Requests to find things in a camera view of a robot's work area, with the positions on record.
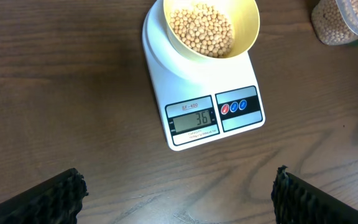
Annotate soybeans in yellow bowl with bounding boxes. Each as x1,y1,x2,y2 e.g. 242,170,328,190
169,3,234,58

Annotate white digital kitchen scale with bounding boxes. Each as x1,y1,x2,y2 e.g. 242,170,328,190
142,1,265,151

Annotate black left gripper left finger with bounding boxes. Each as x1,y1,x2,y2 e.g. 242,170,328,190
0,168,88,224

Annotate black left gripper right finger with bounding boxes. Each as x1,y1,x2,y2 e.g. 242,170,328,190
271,166,358,224

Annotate yellow plastic bowl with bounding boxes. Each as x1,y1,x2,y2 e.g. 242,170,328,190
163,0,260,58

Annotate clear container of soybeans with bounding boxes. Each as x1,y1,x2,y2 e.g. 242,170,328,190
311,0,358,45

